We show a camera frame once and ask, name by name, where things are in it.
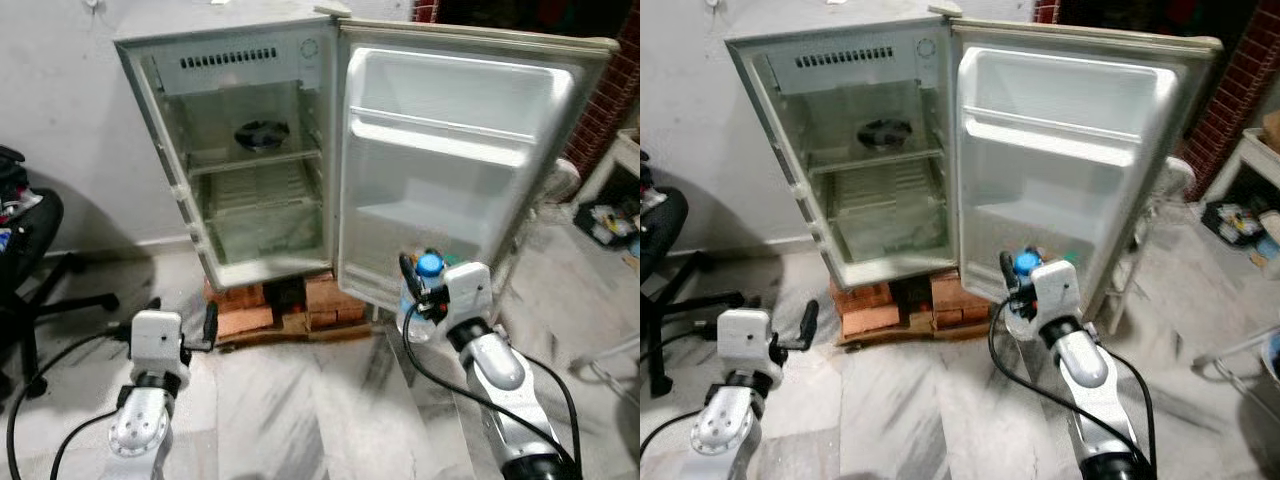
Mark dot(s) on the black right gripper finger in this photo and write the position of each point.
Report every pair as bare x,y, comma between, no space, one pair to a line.
1006,272
408,275

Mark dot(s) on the clear bottle with blue cap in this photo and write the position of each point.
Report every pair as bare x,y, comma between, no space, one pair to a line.
430,265
1026,264

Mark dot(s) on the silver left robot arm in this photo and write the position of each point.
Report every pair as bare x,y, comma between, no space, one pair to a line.
140,425
725,425

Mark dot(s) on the silver fridge door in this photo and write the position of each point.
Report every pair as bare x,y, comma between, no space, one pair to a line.
450,200
1060,200

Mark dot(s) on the silver mini fridge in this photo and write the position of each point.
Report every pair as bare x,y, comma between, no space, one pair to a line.
170,150
790,150

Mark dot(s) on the clear fridge shelf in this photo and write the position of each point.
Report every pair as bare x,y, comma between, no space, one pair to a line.
875,162
255,163

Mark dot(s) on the orange brick stack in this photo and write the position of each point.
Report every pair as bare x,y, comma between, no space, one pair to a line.
335,300
862,310
245,310
960,298

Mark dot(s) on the wooden base board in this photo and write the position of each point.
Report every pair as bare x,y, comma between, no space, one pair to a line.
915,335
300,335

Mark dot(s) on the black office chair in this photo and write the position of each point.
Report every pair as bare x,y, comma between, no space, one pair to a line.
30,235
660,235

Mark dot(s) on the black box with clutter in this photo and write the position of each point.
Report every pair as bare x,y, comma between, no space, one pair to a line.
605,222
1232,222

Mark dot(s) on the dark round bowl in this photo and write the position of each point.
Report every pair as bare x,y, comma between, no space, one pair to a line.
885,133
262,135

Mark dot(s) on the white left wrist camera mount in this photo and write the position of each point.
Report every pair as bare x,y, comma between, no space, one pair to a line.
745,342
157,342

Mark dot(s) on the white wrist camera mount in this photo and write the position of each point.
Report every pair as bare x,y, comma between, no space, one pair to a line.
468,295
745,342
157,342
1060,293

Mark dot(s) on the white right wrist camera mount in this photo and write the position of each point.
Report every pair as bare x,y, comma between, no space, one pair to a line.
468,295
1060,293

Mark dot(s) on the white frame baby bouncer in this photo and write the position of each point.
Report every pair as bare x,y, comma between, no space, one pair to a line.
610,355
1235,352

